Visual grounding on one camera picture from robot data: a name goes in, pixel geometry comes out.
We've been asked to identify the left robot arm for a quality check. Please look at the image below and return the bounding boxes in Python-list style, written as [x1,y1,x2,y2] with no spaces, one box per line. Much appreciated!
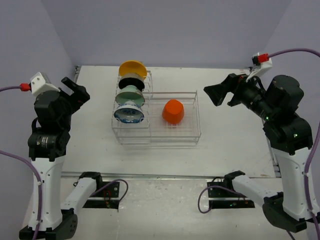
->
[19,72,104,240]

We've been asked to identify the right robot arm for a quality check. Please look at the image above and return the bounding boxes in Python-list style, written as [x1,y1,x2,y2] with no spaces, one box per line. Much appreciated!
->
[204,73,320,233]

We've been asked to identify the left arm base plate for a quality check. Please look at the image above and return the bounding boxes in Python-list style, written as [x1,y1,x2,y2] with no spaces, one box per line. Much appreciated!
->
[83,182,120,210]

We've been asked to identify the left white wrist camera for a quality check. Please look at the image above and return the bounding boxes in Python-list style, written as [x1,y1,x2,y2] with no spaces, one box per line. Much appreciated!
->
[30,72,61,97]

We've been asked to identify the orange cup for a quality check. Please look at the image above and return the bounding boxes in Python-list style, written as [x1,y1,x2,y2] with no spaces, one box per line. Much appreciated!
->
[162,99,185,124]

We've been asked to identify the mint green bowl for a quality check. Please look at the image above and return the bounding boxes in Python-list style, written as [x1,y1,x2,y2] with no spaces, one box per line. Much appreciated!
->
[115,85,145,107]

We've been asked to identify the yellow bowl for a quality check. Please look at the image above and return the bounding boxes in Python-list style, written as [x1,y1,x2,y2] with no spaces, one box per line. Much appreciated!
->
[118,60,148,80]

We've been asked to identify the blue white patterned bowl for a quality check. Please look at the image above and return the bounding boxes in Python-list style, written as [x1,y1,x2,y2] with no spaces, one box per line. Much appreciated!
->
[113,101,145,124]

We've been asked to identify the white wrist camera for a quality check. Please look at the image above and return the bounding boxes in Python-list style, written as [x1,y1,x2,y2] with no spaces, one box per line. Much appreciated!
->
[30,72,61,97]
[246,52,273,82]

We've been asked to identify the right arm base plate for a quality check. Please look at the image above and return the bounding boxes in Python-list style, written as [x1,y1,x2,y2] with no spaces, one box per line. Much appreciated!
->
[207,187,255,209]

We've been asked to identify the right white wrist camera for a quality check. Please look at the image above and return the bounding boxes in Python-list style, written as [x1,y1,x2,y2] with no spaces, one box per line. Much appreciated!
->
[246,52,273,82]

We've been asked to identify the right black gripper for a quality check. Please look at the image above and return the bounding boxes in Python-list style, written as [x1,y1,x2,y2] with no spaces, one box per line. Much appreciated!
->
[204,68,278,120]

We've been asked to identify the black bowl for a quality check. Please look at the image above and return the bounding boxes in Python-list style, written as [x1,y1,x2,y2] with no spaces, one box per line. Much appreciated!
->
[118,77,145,92]

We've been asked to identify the white wire dish rack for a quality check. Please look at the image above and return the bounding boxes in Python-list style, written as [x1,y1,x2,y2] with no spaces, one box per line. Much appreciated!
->
[111,70,202,146]

